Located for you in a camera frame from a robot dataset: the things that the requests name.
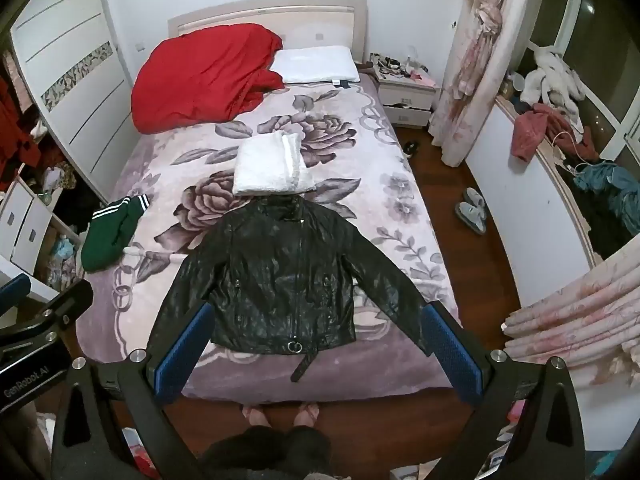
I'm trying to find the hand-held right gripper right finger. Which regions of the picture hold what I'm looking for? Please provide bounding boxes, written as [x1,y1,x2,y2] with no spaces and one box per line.
[421,301,586,480]

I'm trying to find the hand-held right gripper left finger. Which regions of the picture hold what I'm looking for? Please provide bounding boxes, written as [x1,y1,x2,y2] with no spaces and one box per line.
[50,301,216,480]

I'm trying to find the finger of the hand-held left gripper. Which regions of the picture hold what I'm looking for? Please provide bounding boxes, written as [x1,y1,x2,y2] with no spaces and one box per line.
[0,279,95,358]
[0,274,32,307]

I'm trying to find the black leather jacket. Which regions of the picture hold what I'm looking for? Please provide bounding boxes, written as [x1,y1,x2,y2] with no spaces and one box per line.
[145,195,441,383]

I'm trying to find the red hanging clothes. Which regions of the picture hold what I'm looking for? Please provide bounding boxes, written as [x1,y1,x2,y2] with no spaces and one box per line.
[0,75,43,176]

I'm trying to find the white drawer unit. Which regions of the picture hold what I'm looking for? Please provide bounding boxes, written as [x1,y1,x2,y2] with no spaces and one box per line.
[0,177,81,286]

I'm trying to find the green garment with white stripes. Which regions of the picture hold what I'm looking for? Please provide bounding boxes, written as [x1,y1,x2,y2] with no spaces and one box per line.
[81,195,151,273]

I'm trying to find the person's legs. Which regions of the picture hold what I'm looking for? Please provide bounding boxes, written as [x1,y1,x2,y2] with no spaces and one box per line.
[200,402,333,480]

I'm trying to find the grey slipper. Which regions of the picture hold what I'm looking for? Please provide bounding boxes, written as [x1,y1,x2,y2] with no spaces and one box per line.
[462,205,489,236]

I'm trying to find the loose pink floral curtain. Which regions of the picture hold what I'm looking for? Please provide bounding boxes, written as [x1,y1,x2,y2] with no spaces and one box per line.
[502,255,640,376]

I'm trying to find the grey slippers pair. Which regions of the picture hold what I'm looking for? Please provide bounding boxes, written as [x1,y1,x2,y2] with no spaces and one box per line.
[455,187,486,217]

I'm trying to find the floral plush blanket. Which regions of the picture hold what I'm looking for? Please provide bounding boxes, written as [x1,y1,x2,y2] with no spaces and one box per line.
[77,72,461,403]

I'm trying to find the folded white fleece garment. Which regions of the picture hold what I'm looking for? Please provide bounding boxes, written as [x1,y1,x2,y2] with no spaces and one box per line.
[232,131,317,197]

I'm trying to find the white sliding-door wardrobe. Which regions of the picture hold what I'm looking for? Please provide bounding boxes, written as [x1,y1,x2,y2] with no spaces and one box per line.
[10,0,138,201]

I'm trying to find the teal crumpled garment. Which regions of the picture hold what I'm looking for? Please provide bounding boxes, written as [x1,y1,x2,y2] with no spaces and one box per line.
[572,162,640,233]

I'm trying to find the red crumpled garment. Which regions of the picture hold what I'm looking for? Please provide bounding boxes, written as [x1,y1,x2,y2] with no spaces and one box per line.
[511,104,596,163]

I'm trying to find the white nightstand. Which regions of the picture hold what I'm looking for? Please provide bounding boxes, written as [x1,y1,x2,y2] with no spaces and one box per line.
[376,77,441,128]

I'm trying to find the red duvet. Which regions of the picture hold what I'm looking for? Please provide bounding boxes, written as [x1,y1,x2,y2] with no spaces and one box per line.
[131,23,286,135]

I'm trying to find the tied pink floral curtain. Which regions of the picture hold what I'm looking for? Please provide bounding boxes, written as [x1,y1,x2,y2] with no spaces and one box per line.
[429,0,518,168]

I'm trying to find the white plush garment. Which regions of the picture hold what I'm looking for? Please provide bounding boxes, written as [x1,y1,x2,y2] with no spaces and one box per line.
[520,50,586,107]

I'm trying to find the pile of small nightstand items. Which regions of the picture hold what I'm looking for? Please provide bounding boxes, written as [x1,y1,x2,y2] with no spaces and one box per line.
[369,52,436,86]

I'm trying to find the white pillow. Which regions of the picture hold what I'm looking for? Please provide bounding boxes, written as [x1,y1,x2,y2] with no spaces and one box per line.
[270,45,361,86]

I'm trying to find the dark window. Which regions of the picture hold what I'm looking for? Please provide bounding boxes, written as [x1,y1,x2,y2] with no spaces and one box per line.
[530,0,640,161]

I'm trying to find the bed with beige headboard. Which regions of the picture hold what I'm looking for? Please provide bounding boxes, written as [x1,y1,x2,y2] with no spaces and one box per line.
[77,0,461,403]

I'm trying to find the white charging cable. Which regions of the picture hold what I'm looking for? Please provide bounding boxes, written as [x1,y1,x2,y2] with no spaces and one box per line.
[547,131,592,177]

